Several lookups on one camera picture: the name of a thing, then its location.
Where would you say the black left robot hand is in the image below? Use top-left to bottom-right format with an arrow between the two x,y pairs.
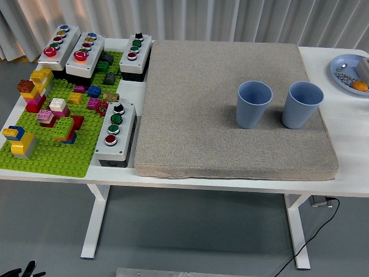
0,260 -> 47,277

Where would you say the blue ribbed plastic cup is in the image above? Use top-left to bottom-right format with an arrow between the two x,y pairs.
236,80 -> 274,129
281,81 -> 324,130

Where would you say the white table leg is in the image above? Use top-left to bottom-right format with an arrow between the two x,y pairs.
283,193 -> 311,271
80,184 -> 111,259

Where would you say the green brick baseplate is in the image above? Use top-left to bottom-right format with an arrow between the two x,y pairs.
0,50 -> 125,178

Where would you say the yellow blue grey brick stack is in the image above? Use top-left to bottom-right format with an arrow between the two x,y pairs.
2,125 -> 38,159

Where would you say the green orange blue brick stack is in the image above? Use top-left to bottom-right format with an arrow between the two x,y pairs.
52,116 -> 78,144

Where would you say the pink red brick stack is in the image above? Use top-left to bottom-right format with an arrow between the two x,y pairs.
36,109 -> 58,128

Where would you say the red toy brick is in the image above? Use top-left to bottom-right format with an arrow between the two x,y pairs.
70,115 -> 85,130

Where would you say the white pink brick stack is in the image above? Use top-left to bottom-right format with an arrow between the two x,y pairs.
48,98 -> 71,118

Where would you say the four-button control box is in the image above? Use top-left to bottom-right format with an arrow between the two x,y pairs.
94,102 -> 137,169
119,32 -> 153,83

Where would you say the yellow toy brick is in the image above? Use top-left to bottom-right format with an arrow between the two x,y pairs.
68,92 -> 84,105

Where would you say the brown yellow red brick stack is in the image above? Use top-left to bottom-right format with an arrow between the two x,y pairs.
17,80 -> 47,114

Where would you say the blue toy brick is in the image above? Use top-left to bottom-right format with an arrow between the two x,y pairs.
86,85 -> 102,98

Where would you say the yellow white brick stack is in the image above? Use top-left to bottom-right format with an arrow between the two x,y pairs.
29,68 -> 55,98

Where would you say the grey-brown mat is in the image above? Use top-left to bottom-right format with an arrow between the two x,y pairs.
134,39 -> 340,182

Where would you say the dark grey curved brick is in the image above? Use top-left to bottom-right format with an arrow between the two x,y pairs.
100,51 -> 115,65

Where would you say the five-button control box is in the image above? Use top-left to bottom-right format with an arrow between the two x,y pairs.
65,31 -> 106,78
37,24 -> 81,72

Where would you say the grey power adapter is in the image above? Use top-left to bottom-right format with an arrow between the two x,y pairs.
310,196 -> 334,208

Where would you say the white curtain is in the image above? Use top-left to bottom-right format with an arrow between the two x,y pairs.
0,0 -> 369,63

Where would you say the small orange fruit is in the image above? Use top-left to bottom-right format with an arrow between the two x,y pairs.
351,80 -> 369,92

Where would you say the light blue plate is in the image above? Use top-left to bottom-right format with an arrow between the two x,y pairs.
330,54 -> 369,99

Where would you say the grey metal block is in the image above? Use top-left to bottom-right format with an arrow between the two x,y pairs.
355,57 -> 369,83

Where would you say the black floor cable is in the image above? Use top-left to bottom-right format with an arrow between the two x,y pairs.
273,197 -> 340,277

